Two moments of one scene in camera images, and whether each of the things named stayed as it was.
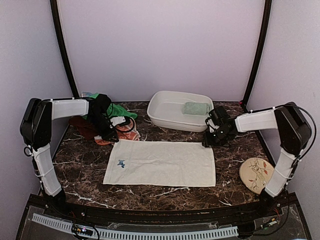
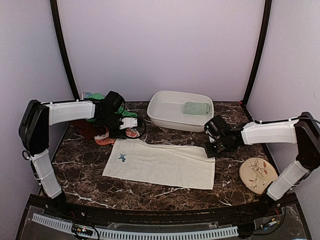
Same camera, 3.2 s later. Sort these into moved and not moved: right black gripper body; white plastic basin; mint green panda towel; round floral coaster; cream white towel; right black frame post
Moved: right black gripper body; cream white towel
Not moved: round floral coaster; right black frame post; mint green panda towel; white plastic basin
